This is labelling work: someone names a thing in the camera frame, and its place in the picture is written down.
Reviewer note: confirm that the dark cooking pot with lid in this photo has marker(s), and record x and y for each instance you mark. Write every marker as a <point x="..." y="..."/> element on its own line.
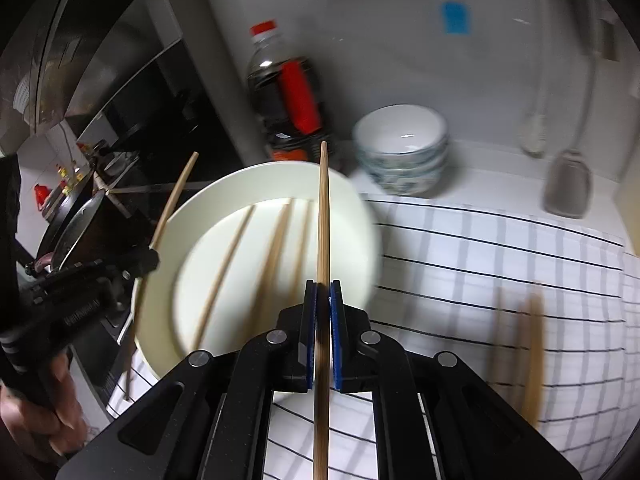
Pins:
<point x="75" y="230"/>

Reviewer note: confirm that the person's left hand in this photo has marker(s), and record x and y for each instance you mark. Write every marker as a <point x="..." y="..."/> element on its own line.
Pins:
<point x="65" y="410"/>

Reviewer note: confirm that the wooden chopstick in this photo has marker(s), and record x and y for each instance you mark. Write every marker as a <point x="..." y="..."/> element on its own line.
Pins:
<point x="275" y="245"/>
<point x="172" y="200"/>
<point x="225" y="270"/>
<point x="323" y="210"/>

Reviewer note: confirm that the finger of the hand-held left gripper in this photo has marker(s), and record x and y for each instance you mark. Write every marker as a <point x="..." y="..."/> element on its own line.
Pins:
<point x="140" y="262"/>

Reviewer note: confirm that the black range hood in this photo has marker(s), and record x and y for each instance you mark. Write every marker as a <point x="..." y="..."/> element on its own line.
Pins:
<point x="125" y="60"/>

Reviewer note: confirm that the white black checkered cloth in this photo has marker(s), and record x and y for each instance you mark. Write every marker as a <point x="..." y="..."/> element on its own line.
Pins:
<point x="450" y="260"/>

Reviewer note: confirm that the cream round bowl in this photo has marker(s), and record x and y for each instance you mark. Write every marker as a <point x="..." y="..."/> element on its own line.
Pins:
<point x="350" y="240"/>

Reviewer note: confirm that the pile of wooden chopsticks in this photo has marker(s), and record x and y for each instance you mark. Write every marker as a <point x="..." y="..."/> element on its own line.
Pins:
<point x="532" y="360"/>

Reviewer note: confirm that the blue wall hook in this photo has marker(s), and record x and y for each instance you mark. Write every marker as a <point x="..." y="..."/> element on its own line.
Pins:
<point x="456" y="18"/>

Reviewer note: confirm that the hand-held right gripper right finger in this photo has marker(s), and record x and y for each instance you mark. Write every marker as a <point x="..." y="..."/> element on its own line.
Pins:
<point x="337" y="335"/>

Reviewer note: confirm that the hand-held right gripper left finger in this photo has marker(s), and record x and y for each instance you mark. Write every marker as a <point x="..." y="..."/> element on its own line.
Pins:
<point x="311" y="335"/>

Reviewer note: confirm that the dark sauce bottle red cap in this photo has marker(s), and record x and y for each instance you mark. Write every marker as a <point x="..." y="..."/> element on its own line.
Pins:
<point x="270" y="90"/>

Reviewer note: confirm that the white dish brush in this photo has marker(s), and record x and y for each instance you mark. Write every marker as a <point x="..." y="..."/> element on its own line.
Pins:
<point x="532" y="135"/>

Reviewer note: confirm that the metal spatula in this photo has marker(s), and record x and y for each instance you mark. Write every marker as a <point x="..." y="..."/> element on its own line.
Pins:
<point x="567" y="185"/>

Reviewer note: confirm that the white cutting board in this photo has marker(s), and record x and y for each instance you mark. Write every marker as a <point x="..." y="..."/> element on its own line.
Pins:
<point x="631" y="220"/>

